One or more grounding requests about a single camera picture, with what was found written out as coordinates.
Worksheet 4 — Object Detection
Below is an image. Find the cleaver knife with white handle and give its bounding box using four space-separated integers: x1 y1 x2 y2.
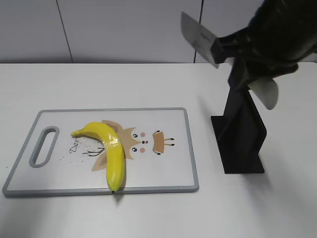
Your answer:
181 12 279 110

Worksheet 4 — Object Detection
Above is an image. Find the black knife stand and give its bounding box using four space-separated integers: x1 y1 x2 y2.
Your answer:
211 89 267 174

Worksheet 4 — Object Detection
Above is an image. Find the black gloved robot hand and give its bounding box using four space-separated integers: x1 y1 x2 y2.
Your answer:
210 0 317 90

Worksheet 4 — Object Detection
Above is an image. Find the white grey-rimmed cutting board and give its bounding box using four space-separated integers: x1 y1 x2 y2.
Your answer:
2 108 199 197

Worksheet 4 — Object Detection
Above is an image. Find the yellow plastic banana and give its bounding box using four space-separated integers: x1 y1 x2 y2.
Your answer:
71 122 125 194

